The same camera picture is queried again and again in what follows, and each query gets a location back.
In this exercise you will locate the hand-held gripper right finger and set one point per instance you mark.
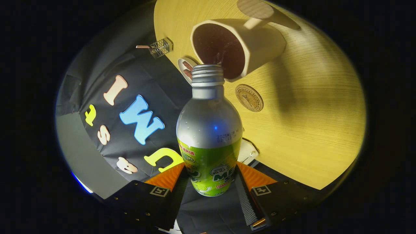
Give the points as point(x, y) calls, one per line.
point(248, 204)

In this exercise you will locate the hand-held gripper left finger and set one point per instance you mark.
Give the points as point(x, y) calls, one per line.
point(177, 201)

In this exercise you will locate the silver green juice bottle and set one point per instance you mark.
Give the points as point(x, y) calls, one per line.
point(209, 130)

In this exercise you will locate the round brown coaster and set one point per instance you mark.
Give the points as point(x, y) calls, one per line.
point(249, 98)

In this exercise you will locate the white toaster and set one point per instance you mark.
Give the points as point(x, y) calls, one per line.
point(247, 152)

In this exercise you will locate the wooden table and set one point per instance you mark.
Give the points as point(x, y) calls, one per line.
point(308, 130)

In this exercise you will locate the red meat slice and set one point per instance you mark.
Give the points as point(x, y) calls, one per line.
point(188, 74)
point(188, 65)

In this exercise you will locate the white oval plate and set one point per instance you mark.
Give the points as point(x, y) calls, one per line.
point(181, 65)

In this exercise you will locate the pink striped straw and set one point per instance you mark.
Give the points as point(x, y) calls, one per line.
point(143, 46)

